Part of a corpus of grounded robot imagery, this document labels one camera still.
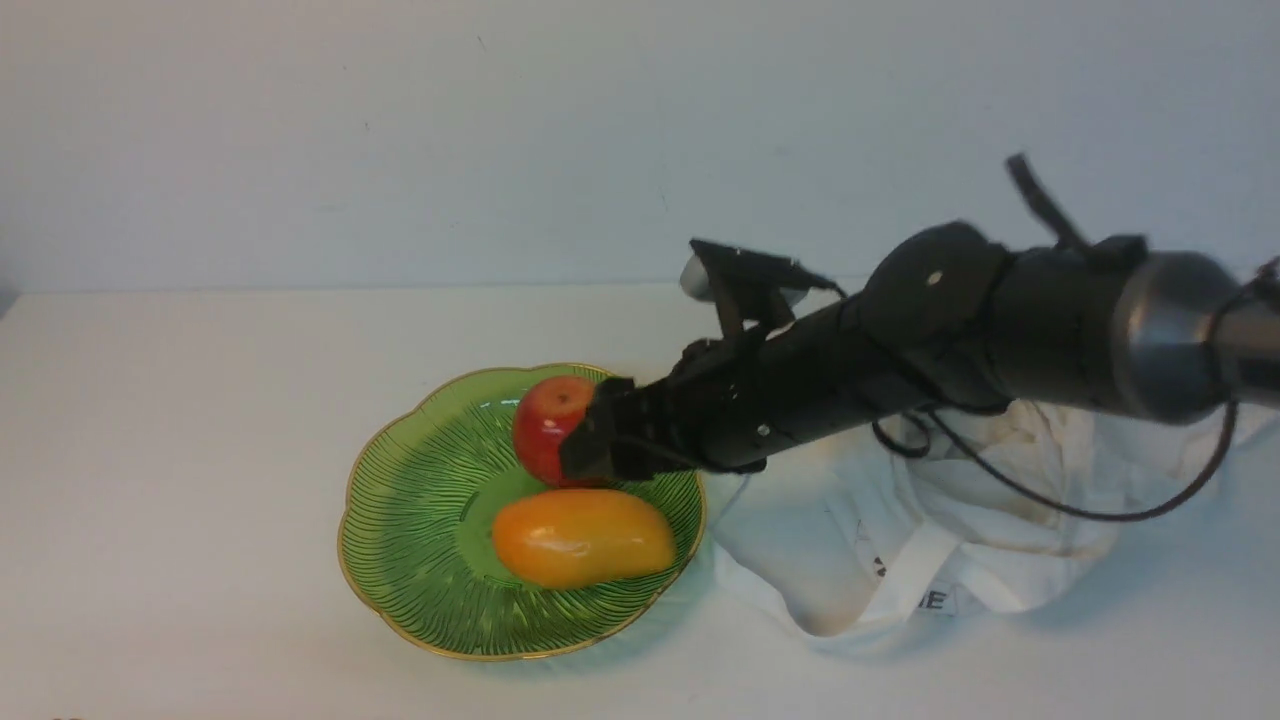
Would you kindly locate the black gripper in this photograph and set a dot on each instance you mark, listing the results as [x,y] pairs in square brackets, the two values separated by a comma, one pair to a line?
[729,405]

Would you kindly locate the orange mango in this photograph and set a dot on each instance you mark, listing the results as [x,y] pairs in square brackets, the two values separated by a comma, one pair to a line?
[568,539]

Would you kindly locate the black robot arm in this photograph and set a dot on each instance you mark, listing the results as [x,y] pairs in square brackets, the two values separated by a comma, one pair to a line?
[948,319]

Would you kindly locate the white cloth tote bag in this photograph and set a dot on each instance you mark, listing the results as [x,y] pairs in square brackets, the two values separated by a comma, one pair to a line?
[1004,514]

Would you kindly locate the red apple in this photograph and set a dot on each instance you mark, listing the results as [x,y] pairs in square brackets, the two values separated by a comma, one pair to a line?
[547,413]

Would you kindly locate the green glass scalloped plate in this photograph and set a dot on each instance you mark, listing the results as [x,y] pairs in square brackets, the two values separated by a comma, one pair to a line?
[414,541]

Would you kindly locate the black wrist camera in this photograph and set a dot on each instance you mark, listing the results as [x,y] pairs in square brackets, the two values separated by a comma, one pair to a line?
[751,290]

